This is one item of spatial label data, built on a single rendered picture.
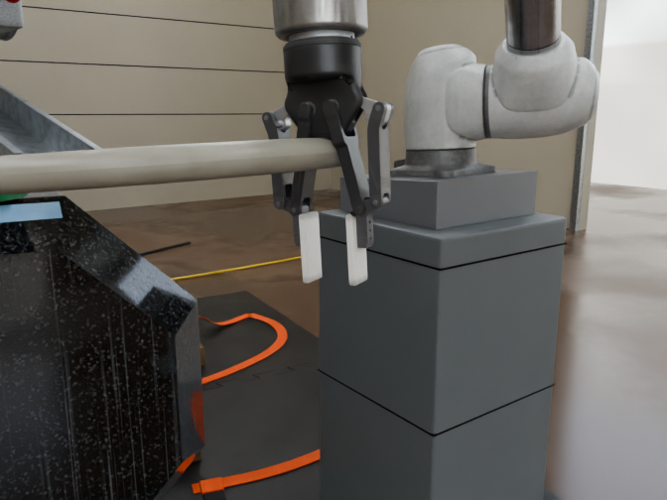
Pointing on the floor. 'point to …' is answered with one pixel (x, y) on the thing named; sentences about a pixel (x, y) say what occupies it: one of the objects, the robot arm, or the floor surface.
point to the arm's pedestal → (439, 359)
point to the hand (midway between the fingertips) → (333, 250)
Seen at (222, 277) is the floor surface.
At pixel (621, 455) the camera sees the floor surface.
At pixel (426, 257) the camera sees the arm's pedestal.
